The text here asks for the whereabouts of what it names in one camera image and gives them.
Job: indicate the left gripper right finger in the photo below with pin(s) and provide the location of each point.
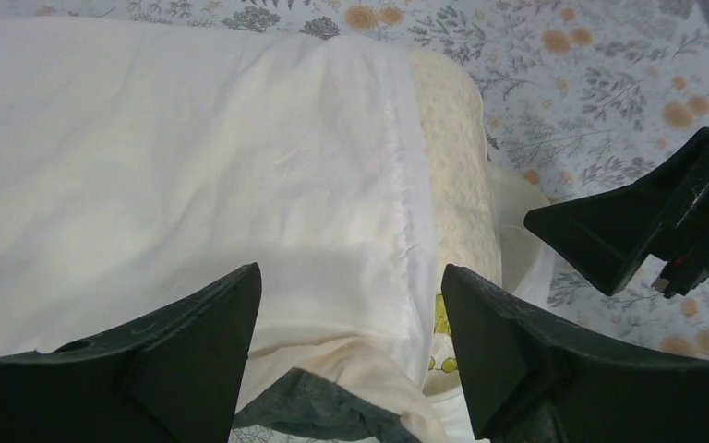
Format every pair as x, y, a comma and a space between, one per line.
531, 376

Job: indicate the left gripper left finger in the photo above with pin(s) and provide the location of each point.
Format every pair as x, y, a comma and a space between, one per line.
172, 375

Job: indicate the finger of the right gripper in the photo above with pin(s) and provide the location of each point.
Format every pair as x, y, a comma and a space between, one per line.
606, 237

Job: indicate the cream yellow quilted pillow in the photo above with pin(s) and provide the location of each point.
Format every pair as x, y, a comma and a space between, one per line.
459, 187

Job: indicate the cream white pillowcase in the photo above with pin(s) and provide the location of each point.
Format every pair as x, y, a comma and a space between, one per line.
140, 162

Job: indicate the floral patterned table cloth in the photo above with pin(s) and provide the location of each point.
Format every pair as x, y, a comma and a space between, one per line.
580, 97

